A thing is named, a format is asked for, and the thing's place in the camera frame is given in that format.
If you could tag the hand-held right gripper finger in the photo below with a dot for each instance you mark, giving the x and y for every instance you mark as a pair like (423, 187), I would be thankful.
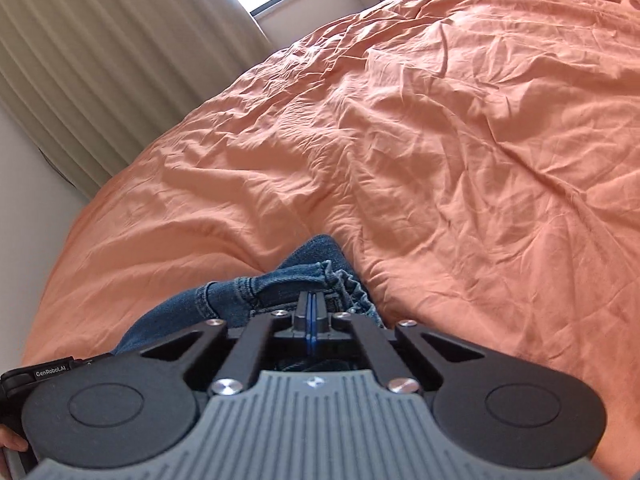
(315, 312)
(306, 312)

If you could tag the blue denim pants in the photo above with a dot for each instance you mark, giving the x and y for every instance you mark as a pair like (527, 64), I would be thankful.
(280, 290)

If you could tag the person's left hand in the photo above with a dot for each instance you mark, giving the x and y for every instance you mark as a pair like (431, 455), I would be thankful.
(12, 439)

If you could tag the orange bed sheet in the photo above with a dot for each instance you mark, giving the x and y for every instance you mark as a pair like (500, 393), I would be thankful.
(400, 160)

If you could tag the beige curtain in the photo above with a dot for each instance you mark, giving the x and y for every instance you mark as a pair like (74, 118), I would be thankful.
(100, 70)

